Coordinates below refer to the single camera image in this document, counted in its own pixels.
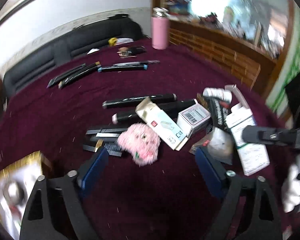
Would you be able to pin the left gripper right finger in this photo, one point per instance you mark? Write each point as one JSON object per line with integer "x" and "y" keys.
{"x": 260, "y": 216}

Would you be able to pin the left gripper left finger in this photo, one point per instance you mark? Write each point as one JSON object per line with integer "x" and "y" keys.
{"x": 54, "y": 209}

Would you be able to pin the pink plush toy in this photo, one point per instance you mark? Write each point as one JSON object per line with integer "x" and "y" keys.
{"x": 141, "y": 142}

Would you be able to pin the white barcode box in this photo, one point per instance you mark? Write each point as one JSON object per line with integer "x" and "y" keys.
{"x": 193, "y": 119}

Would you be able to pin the white cardboard box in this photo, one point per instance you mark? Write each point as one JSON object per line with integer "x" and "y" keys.
{"x": 161, "y": 124}

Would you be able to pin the black tape roll white core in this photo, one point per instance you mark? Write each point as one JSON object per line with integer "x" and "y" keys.
{"x": 13, "y": 193}

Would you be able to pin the white blue medicine box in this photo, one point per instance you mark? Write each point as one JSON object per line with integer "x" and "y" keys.
{"x": 252, "y": 153}

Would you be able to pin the black snack pouch red logo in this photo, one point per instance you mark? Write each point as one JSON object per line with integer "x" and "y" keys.
{"x": 219, "y": 111}

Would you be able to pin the black marker white end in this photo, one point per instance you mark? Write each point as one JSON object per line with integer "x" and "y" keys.
{"x": 171, "y": 109}

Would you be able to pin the right white gloved hand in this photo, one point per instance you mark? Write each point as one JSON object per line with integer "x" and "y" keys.
{"x": 291, "y": 188}

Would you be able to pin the gold rimmed white tray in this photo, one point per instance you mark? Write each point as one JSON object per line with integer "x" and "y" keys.
{"x": 26, "y": 171}

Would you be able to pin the white pill bottle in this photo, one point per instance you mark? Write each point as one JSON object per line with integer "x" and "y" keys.
{"x": 218, "y": 93}

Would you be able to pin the wooden cabinet with mirror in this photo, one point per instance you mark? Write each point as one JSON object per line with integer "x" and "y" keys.
{"x": 249, "y": 39}

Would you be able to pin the long black marker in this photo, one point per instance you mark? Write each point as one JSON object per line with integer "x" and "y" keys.
{"x": 134, "y": 101}

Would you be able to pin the black marker pen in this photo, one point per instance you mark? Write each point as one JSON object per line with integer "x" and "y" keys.
{"x": 62, "y": 76}

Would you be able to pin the black marker yellow end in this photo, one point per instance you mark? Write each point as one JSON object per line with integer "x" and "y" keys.
{"x": 79, "y": 74}

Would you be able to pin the pink thermos bottle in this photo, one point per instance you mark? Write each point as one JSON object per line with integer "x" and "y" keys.
{"x": 160, "y": 28}

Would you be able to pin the black marker blue cap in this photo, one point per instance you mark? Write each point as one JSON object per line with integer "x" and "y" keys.
{"x": 122, "y": 68}

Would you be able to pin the silver tip pen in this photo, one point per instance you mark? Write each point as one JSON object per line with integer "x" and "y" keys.
{"x": 135, "y": 63}

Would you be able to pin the black key fob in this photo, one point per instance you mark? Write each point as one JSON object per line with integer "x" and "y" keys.
{"x": 125, "y": 52}

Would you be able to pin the yellow small object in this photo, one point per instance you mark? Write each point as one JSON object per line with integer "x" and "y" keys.
{"x": 112, "y": 41}

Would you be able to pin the black leather sofa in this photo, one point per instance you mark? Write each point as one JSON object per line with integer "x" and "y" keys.
{"x": 67, "y": 47}

